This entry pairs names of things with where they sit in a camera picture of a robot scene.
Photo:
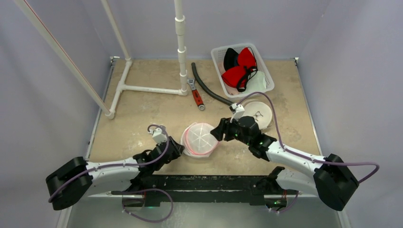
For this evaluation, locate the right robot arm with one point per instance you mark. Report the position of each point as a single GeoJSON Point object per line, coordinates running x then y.
{"type": "Point", "coordinates": [328, 178]}

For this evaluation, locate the black bra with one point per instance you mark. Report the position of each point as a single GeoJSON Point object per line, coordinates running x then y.
{"type": "Point", "coordinates": [230, 59]}

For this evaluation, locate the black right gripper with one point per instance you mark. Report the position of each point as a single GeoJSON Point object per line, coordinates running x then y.
{"type": "Point", "coordinates": [224, 129]}

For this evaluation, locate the white PVC pipe frame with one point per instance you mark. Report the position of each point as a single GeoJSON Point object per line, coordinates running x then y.
{"type": "Point", "coordinates": [34, 18]}

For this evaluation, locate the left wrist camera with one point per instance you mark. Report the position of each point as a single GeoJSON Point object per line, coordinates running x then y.
{"type": "Point", "coordinates": [158, 134]}

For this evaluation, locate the pink-rimmed mesh laundry bag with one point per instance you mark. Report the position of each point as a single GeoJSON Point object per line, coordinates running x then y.
{"type": "Point", "coordinates": [198, 141]}

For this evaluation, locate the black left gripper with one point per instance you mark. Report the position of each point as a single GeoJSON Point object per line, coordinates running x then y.
{"type": "Point", "coordinates": [177, 149]}

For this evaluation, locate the red bra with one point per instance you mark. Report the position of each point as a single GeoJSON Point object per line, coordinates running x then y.
{"type": "Point", "coordinates": [238, 77]}

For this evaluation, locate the pale green bra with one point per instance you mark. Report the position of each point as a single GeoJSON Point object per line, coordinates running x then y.
{"type": "Point", "coordinates": [257, 83]}

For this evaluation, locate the pink bra in basket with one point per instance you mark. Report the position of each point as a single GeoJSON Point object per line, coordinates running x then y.
{"type": "Point", "coordinates": [231, 90]}

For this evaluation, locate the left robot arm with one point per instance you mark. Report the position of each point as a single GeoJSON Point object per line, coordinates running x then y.
{"type": "Point", "coordinates": [79, 178]}

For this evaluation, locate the red-handled adjustable wrench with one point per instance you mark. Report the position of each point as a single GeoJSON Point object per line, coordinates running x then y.
{"type": "Point", "coordinates": [197, 98]}

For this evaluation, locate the white plastic basket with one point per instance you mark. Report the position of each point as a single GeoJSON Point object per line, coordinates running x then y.
{"type": "Point", "coordinates": [218, 54]}

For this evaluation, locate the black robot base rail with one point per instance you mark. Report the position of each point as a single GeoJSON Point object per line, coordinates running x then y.
{"type": "Point", "coordinates": [253, 190]}

